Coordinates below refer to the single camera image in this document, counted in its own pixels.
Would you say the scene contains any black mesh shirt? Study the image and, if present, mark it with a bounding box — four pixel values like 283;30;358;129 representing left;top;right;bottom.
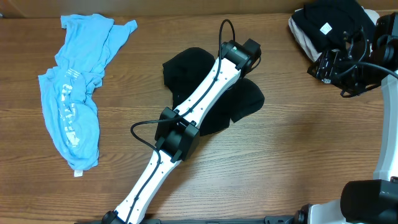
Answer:
162;47;265;136

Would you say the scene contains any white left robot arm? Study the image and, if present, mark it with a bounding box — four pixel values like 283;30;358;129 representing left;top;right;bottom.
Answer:
102;39;261;224

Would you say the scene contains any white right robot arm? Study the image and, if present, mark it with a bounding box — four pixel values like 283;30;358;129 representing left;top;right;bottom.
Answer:
288;12;397;224

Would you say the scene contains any folded beige garment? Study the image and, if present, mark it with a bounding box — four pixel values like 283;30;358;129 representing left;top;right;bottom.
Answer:
289;9;380;62

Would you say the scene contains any folded black shirt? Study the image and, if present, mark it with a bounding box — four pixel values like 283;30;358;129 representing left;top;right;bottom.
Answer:
292;0;376;52

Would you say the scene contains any light blue crumpled shirt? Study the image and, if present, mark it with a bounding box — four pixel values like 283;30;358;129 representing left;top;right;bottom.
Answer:
38;14;137;177

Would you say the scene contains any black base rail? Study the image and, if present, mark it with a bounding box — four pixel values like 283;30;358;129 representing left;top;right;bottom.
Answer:
74;215;299;224

